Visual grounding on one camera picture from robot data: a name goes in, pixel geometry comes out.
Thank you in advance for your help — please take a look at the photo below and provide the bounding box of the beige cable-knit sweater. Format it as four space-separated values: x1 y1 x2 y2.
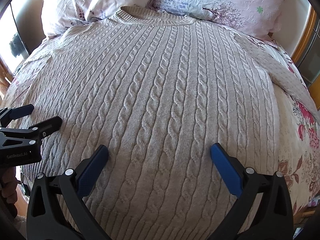
2 5 316 240

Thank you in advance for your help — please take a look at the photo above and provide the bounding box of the person's left hand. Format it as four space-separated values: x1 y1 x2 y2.
1 167 18 218

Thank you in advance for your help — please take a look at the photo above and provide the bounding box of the black monitor screen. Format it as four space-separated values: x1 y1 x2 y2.
1 5 29 63

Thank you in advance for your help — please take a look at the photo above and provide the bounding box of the floral bed quilt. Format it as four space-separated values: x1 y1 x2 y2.
0 33 320 217

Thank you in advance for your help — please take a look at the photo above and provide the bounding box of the pink floral left pillow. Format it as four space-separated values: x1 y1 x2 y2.
41 0 152 37

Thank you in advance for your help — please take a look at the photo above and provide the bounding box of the wooden framed cabinet door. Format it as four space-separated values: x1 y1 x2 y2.
291 7 319 111

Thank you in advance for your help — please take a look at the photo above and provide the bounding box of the pink lavender right pillow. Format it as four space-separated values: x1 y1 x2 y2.
153 0 285 40

